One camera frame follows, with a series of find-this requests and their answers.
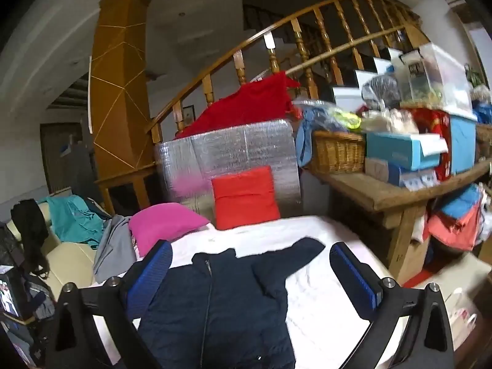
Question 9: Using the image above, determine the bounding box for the silver foil wrapped box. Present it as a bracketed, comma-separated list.
[154, 118, 302, 218]

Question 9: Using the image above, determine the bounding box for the magenta pillow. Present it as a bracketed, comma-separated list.
[129, 203, 211, 258]

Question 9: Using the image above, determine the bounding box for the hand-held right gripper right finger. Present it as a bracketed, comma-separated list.
[329, 241, 456, 369]

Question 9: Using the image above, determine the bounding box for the navy blue jacket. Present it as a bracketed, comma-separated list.
[138, 237, 325, 369]

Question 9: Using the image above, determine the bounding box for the black garment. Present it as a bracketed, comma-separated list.
[11, 199, 50, 279]

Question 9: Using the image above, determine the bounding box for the white paper bag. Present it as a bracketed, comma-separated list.
[442, 288, 479, 350]

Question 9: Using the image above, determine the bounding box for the grey garment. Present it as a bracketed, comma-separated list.
[93, 215, 137, 283]

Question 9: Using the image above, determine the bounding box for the dark wooden door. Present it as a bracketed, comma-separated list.
[39, 121, 97, 195]

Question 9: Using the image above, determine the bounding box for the red cloth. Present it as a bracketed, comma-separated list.
[175, 71, 301, 139]

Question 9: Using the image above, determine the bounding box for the dark grey bagged knitwear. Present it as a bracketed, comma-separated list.
[361, 74, 402, 110]

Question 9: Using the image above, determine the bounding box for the coral cloth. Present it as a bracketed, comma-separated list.
[427, 204, 483, 252]

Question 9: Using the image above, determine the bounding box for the clear snack bag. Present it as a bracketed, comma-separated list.
[361, 108, 419, 135]

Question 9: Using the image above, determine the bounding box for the yellow green packet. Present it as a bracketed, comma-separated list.
[327, 109, 364, 131]

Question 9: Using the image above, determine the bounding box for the brown cardboard box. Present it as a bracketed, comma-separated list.
[400, 234, 433, 281]

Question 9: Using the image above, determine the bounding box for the white pink fleece blanket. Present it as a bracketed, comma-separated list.
[92, 215, 400, 369]

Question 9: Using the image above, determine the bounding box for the wooden stair railing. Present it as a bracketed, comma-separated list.
[144, 0, 431, 143]

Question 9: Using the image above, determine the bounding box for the bright blue cloth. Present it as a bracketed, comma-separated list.
[440, 186, 481, 218]

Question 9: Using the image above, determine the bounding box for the wooden bench table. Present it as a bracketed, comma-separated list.
[307, 159, 492, 283]

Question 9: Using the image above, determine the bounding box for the wooden pillar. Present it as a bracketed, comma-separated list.
[88, 0, 151, 216]

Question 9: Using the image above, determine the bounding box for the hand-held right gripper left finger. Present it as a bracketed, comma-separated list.
[46, 239, 173, 369]

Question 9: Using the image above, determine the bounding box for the grey strapped bag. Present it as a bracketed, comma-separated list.
[0, 223, 56, 366]

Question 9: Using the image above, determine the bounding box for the teal garment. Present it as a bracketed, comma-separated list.
[38, 195, 112, 250]

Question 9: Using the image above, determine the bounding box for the cream sofa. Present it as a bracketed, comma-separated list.
[8, 202, 112, 296]

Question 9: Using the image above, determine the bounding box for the wicker basket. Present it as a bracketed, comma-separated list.
[309, 131, 367, 175]

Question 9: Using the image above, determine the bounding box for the red pillow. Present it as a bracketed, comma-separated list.
[211, 165, 281, 230]

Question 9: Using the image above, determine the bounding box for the clear plastic container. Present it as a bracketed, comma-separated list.
[398, 42, 477, 120]

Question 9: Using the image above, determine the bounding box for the white blue flat box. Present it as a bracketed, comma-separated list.
[364, 158, 439, 191]

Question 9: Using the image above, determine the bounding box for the red gift box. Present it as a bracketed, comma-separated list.
[407, 108, 452, 181]

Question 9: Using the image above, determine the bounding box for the light blue cardboard box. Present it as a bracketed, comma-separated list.
[365, 133, 448, 172]

